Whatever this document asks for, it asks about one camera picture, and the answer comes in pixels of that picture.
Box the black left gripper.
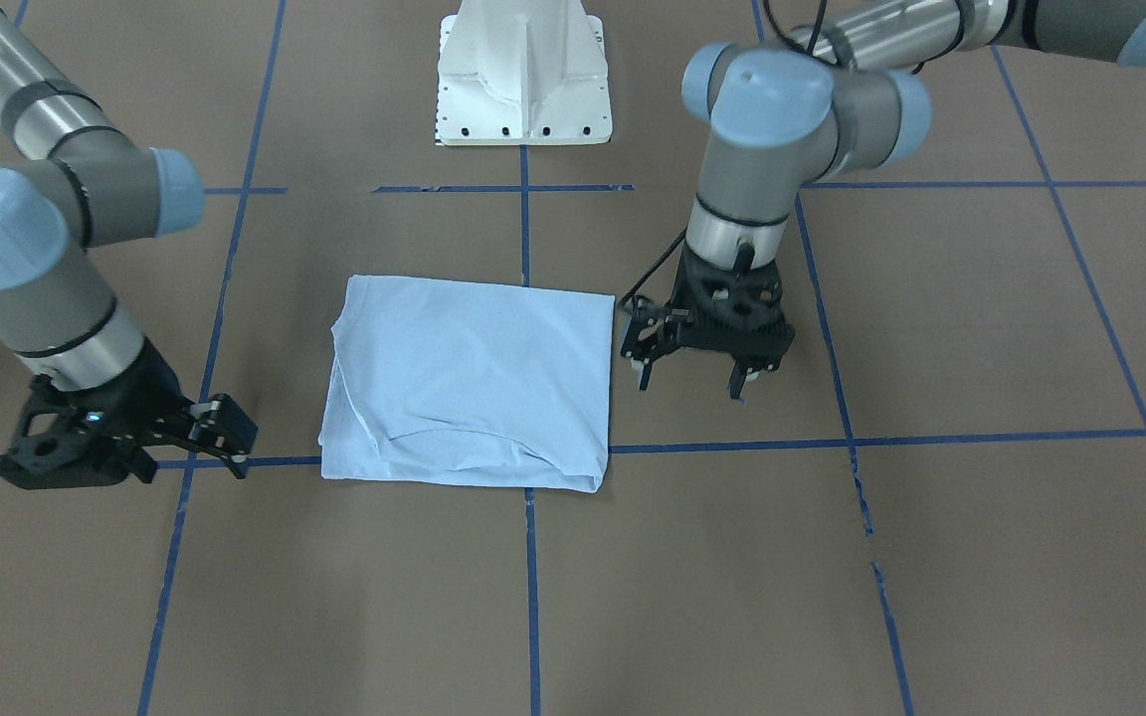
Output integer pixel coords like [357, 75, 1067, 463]
[620, 244, 795, 402]

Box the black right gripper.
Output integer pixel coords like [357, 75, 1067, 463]
[0, 341, 259, 489]

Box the light blue t-shirt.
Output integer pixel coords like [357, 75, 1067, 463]
[317, 275, 614, 493]

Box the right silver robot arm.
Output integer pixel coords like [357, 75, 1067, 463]
[0, 8, 258, 489]

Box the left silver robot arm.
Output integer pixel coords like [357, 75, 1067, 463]
[620, 1, 1146, 399]

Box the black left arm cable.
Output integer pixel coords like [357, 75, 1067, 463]
[619, 227, 689, 309]

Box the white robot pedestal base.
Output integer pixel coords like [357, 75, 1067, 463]
[434, 1, 614, 145]

